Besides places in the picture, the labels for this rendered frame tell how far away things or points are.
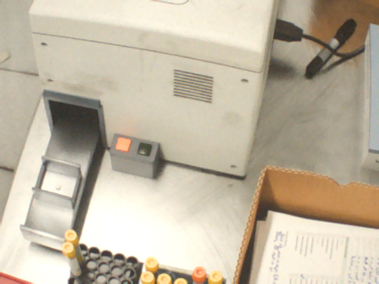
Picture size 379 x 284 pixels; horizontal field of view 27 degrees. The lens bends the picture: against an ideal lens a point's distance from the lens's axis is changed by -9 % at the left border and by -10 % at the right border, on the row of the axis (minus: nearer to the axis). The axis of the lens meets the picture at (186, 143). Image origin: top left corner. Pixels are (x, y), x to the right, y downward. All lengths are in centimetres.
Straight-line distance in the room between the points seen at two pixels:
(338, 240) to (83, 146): 36
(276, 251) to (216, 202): 14
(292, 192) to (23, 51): 144
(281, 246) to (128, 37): 32
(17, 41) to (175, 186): 132
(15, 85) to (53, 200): 124
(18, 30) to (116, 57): 146
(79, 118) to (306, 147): 31
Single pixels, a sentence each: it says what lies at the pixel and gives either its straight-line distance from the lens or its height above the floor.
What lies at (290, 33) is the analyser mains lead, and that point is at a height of 94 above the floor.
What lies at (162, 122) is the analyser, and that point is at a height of 98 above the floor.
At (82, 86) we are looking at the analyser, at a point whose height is 103.
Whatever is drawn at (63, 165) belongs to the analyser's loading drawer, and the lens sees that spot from 108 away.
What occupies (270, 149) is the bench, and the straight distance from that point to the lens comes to 117.
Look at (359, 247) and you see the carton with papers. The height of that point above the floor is 94.
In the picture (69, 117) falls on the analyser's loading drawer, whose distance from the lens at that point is 115.
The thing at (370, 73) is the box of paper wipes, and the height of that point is 93.
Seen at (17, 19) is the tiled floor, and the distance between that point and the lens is 244.
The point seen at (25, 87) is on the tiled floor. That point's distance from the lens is 228.
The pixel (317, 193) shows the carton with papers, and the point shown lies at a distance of 103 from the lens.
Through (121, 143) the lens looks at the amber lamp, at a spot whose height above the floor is 93.
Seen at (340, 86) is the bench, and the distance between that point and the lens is 124.
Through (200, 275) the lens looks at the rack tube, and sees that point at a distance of 96.
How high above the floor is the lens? 190
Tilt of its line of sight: 61 degrees down
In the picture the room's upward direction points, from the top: 2 degrees clockwise
